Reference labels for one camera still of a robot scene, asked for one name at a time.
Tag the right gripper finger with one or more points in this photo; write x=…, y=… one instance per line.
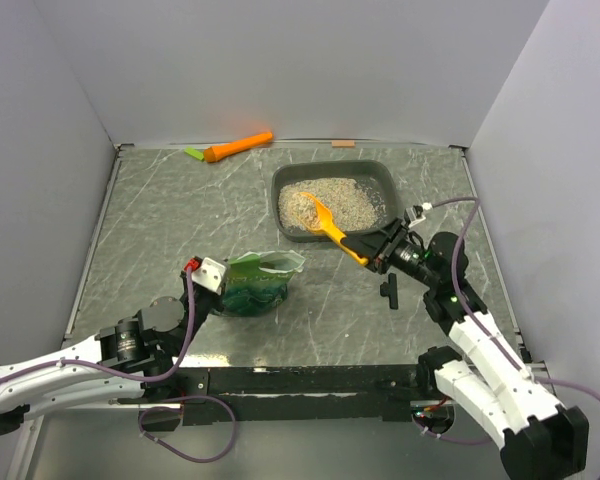
x=377, y=265
x=377, y=243

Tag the black bag clip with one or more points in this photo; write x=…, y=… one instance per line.
x=389, y=290

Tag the green litter bag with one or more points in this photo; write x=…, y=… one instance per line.
x=258, y=282

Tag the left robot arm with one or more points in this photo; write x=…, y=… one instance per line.
x=136, y=360

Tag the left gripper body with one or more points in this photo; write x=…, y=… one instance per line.
x=203, y=305

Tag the yellow plastic scoop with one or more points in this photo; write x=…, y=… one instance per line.
x=318, y=220

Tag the orange toy microphone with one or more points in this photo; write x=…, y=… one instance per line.
x=217, y=153

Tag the green rectangular block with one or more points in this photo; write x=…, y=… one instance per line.
x=195, y=153

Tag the tan tape piece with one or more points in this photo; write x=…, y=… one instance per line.
x=343, y=144

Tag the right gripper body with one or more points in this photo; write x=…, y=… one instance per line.
x=409, y=259

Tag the litter granules in box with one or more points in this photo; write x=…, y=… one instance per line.
x=354, y=205

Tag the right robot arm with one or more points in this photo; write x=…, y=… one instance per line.
x=536, y=435

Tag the grey litter box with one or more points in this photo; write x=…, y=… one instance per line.
x=366, y=171

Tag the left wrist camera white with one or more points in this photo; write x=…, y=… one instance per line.
x=207, y=273

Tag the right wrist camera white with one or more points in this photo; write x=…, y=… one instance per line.
x=416, y=214

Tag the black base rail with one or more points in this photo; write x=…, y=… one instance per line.
x=389, y=392

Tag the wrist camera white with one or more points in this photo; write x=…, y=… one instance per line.
x=207, y=273
x=416, y=214

